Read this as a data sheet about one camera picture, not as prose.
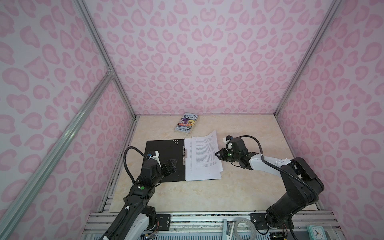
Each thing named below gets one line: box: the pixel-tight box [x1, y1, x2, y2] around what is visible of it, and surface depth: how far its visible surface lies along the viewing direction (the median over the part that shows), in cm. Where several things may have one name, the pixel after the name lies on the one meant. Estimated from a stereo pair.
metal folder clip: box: [182, 146, 188, 166], surface depth 100 cm
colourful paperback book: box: [174, 112, 200, 136], surface depth 115 cm
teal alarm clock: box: [306, 225, 328, 240], surface depth 70 cm
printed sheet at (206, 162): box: [191, 130, 224, 180], surface depth 96 cm
